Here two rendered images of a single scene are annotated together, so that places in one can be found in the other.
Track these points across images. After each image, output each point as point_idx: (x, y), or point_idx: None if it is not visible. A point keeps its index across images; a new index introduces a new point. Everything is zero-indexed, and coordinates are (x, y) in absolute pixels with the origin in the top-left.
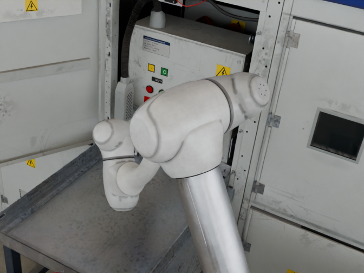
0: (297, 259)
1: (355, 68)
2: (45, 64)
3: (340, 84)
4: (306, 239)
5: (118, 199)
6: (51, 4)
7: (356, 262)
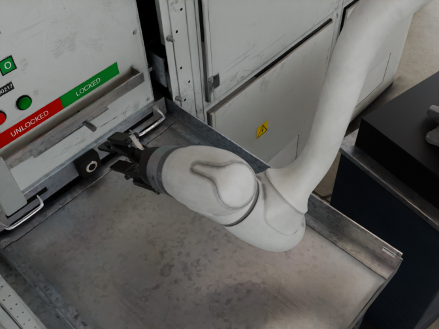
0: (262, 110)
1: None
2: None
3: None
4: (264, 83)
5: (302, 226)
6: None
7: (301, 57)
